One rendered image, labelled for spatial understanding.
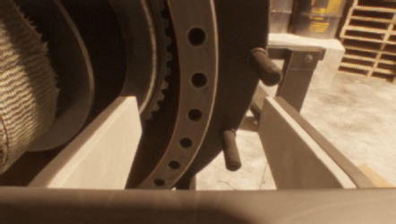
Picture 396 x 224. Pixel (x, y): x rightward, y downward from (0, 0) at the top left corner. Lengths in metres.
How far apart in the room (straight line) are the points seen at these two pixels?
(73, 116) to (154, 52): 0.10
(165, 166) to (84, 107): 0.09
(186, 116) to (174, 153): 0.04
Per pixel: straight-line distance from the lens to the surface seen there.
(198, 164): 0.28
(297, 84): 1.45
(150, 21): 0.23
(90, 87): 0.20
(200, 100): 0.15
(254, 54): 0.20
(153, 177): 0.21
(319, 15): 3.20
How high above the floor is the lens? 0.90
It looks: 31 degrees down
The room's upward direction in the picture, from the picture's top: 2 degrees clockwise
